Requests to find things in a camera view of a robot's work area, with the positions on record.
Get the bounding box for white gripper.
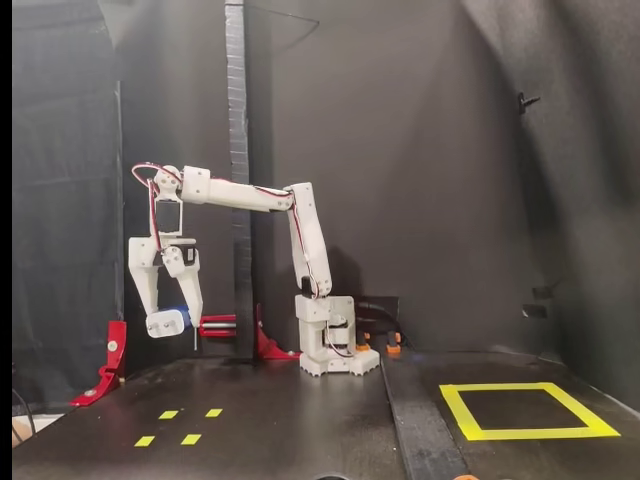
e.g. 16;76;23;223
128;198;205;326

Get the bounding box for blue white charger block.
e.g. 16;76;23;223
145;305;194;340

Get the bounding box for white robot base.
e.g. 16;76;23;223
298;347;382;379

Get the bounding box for red screw clamp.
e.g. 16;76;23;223
192;302;301;361

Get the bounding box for black flat strip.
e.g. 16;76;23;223
379;349;474;480

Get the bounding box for yellow tape square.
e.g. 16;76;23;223
438;382;621;442

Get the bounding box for red metal bracket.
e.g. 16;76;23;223
68;319;128;407

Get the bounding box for red white servo cable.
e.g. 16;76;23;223
131;162;169;251

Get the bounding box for black vertical post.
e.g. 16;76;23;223
224;0;256;362

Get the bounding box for thin black cable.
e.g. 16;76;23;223
12;384;37;446

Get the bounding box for black power cable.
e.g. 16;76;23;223
357;298;416;351

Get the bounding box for thin black wire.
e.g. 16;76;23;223
244;3;321;51

